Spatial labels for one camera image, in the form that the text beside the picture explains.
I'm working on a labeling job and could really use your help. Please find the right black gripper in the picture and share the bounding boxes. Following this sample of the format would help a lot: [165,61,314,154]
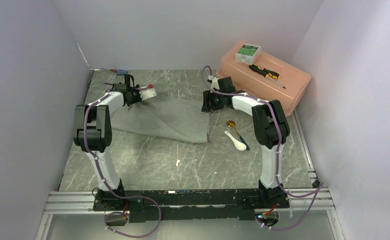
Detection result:
[201,89,225,112]

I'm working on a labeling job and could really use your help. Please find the grey cloth napkin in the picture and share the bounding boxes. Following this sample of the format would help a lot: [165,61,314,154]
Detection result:
[111,96,210,144]

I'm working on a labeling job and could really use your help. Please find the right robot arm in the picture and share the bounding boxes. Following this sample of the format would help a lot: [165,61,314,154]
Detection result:
[201,75,290,208]

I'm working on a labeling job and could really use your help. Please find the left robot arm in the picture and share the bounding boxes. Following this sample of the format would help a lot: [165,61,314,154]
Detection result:
[73,74,142,210]

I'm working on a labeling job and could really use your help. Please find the red blue screwdriver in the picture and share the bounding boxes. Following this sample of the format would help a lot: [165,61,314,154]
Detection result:
[102,68,129,75]

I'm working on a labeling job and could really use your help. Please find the white ceramic spoon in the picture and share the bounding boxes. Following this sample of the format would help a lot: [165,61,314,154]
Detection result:
[224,130,247,151]

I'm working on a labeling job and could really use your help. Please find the small green white box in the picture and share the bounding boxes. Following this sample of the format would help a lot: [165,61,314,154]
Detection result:
[235,43,262,65]

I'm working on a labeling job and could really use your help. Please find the black yellow screwdriver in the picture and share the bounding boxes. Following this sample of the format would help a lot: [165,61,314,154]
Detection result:
[248,64,286,89]

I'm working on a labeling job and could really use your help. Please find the pink plastic toolbox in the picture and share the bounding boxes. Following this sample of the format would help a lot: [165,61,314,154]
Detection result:
[216,42,312,116]

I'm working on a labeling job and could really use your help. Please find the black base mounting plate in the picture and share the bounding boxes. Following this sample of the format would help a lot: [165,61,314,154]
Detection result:
[93,188,290,223]

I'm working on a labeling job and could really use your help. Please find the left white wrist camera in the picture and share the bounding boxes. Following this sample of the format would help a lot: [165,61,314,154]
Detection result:
[138,83,157,101]

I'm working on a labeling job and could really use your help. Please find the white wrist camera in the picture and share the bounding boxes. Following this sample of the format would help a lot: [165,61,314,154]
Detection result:
[207,75,220,91]
[138,83,157,101]

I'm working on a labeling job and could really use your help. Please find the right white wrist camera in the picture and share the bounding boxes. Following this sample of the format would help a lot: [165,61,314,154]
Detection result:
[207,75,220,91]

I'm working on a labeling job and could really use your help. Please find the gold spoon teal handle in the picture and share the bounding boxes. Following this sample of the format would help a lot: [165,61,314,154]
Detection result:
[226,120,250,151]

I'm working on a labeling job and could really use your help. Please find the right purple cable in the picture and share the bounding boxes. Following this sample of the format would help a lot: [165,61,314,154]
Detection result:
[202,65,325,232]

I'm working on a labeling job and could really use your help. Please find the aluminium rail frame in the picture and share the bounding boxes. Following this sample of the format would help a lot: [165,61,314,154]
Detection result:
[35,187,345,240]

